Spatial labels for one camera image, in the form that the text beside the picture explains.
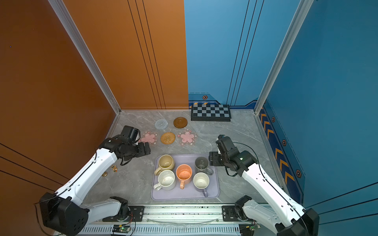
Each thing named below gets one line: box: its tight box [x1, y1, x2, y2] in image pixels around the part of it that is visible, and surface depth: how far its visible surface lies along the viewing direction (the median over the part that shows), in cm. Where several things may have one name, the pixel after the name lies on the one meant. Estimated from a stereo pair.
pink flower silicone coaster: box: [176, 128, 198, 147], surface depth 106 cm
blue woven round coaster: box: [154, 118, 169, 130], surface depth 114 cm
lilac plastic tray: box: [150, 153, 221, 201], surface depth 82 cm
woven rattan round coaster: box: [160, 131, 176, 145], surface depth 104 cm
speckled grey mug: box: [194, 156, 215, 176], surface depth 82 cm
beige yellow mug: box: [154, 154, 175, 176], surface depth 86 cm
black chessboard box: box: [190, 103, 232, 122], surface depth 118 cm
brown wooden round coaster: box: [173, 117, 188, 129], surface depth 114 cm
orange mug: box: [176, 163, 193, 190], surface depth 82 cm
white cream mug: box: [153, 169, 176, 191], surface depth 79 cm
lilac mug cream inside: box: [192, 172, 210, 198], surface depth 80 cm
